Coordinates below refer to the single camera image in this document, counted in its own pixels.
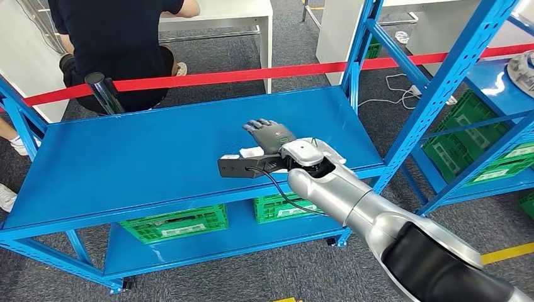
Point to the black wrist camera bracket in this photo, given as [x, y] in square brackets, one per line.
[233, 166]

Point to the white cabinet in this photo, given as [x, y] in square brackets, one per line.
[417, 25]

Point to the white panel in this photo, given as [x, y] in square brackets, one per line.
[25, 54]

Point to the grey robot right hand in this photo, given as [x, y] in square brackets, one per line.
[271, 137]

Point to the white desk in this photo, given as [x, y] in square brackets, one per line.
[233, 12]

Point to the grey cast metal parts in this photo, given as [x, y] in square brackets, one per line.
[521, 73]

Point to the green plastic crate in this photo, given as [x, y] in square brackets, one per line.
[459, 133]
[505, 173]
[527, 205]
[175, 225]
[374, 49]
[271, 208]

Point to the blue metal shelf rack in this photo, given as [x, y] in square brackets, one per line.
[488, 83]
[146, 158]

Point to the black stanchion post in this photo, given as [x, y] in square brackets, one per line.
[104, 93]

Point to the yellow floor tape rectangle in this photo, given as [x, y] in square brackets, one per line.
[285, 299]

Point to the yellow floor tape line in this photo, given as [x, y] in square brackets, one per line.
[507, 253]

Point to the person's foot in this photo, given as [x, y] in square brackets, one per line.
[21, 145]
[6, 198]

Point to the white power strip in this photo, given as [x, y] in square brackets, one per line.
[417, 91]

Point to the red barrier tape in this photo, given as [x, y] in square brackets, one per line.
[233, 76]

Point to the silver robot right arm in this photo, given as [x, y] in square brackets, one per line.
[333, 191]

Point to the metal tube frame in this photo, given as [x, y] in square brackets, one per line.
[392, 21]

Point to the person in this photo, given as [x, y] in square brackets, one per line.
[117, 41]

